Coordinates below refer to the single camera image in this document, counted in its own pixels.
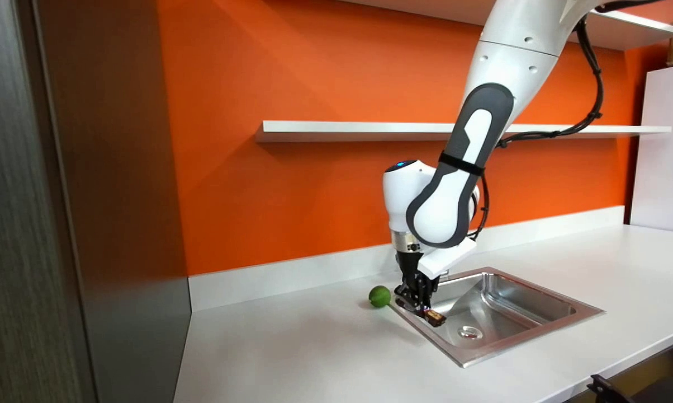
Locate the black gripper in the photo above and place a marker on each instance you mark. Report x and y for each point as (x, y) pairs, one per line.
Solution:
(410, 272)

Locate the white backsplash strip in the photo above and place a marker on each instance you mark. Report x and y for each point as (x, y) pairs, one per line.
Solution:
(291, 275)

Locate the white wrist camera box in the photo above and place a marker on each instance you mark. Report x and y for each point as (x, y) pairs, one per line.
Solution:
(442, 263)

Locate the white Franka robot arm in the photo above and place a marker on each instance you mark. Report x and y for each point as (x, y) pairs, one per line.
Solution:
(492, 135)

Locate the white floating wall shelf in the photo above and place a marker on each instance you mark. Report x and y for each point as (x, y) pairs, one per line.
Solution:
(350, 130)

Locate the grey wood-grain cabinet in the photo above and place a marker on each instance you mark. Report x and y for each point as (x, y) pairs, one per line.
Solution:
(52, 225)

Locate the white light bar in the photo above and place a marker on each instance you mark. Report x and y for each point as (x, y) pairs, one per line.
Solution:
(649, 23)

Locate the small brown packet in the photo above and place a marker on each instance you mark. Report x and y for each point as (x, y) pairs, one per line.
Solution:
(434, 319)

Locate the green ball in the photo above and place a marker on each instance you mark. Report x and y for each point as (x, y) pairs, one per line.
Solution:
(380, 296)

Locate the white side panel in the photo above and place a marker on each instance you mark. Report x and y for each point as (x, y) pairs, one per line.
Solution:
(668, 148)

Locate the stainless steel sink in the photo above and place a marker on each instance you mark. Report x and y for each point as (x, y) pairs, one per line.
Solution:
(515, 304)

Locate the black bracket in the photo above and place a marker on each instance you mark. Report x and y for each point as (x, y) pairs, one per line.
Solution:
(604, 387)

